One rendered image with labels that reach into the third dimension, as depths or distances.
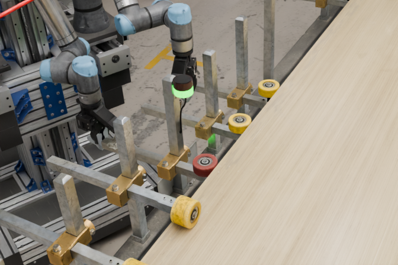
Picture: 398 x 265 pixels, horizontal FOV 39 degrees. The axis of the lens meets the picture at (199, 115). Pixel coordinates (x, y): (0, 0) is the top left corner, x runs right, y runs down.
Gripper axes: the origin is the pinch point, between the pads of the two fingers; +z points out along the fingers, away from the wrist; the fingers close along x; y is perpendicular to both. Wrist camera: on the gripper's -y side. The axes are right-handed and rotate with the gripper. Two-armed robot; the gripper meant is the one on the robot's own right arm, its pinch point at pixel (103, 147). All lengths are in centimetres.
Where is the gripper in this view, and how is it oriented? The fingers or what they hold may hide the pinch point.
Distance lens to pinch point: 205.5
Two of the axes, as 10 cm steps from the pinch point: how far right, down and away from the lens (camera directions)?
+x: -4.9, 5.2, -7.0
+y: -8.7, -2.6, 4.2
